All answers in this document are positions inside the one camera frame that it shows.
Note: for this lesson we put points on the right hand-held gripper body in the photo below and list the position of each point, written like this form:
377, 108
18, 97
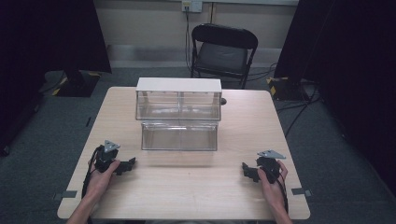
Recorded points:
268, 166

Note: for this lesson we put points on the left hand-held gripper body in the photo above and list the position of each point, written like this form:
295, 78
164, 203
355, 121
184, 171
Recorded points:
106, 155

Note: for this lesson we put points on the person's right hand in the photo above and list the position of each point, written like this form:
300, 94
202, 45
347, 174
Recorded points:
272, 193

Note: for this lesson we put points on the person's left hand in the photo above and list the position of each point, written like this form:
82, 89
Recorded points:
100, 182

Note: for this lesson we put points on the grey tape strip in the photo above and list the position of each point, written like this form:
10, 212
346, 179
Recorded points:
66, 195
300, 191

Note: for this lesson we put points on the clear plastic drawer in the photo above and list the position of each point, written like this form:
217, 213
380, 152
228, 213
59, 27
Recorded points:
179, 137

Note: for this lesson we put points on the small black round object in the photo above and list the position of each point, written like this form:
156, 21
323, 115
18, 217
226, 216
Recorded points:
223, 101

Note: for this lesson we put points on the black stand base striped tape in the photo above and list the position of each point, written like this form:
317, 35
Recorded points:
77, 83
288, 88

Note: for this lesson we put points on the clear drawer cabinet white top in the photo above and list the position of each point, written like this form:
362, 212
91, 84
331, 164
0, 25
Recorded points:
178, 99

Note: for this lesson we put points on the black folding chair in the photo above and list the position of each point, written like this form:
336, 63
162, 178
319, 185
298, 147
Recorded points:
223, 54

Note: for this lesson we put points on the black curtain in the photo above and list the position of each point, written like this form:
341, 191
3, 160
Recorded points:
348, 62
46, 40

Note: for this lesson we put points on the white wall socket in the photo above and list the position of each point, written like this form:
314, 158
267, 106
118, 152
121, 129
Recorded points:
191, 5

